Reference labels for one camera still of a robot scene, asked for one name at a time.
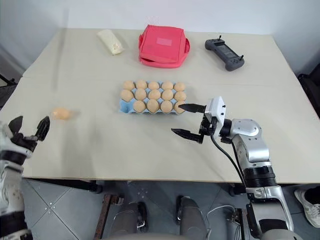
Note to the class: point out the black table caster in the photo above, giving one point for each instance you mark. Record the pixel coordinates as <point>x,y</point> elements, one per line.
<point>236,190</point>
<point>96,187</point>

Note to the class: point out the grey handheld remote controller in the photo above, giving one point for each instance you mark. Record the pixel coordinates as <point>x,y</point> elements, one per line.
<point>224,53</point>

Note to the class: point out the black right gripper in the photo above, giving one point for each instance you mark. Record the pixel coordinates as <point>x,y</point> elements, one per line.
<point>207,126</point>

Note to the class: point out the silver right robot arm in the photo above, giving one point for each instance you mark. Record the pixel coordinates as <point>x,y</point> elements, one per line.
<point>252,147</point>

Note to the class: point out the white powder bag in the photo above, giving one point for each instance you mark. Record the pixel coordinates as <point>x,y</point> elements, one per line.
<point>111,42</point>

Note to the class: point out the white sneaker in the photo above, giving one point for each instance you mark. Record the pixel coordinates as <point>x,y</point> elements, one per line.
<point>308,206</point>

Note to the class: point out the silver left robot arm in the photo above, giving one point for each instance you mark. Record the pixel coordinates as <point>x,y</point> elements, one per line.
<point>10,190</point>

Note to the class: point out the rusty metal bar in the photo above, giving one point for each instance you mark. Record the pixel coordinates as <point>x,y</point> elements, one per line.
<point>241,222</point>
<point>106,215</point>

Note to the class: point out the blue egg carton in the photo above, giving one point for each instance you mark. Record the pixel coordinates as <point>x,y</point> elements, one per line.
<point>124,107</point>

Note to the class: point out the grey rounded shape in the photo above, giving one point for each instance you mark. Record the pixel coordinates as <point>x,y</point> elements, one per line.
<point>190,216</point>
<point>130,220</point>

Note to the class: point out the brown egg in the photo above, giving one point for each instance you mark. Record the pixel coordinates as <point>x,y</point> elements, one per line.
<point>167,94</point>
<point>179,86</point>
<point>61,113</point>
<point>129,85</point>
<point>153,105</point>
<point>141,84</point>
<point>154,94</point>
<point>140,94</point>
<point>180,96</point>
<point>178,109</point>
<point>153,85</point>
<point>167,85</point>
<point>126,95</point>
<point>139,106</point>
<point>167,106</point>

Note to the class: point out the black stand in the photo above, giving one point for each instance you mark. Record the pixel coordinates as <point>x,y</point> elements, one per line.
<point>7,87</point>

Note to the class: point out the black chair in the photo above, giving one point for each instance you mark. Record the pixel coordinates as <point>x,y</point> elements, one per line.
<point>311,86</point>

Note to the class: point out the pink fabric bag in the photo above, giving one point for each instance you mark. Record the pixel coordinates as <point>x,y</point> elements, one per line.
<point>162,47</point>

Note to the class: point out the black trouser leg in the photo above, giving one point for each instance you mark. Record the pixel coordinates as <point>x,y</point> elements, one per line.
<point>314,192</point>

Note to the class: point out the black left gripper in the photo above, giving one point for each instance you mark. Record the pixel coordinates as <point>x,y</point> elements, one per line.
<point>25,141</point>

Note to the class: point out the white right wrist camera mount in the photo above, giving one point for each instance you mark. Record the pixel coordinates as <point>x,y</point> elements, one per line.
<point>216,110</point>

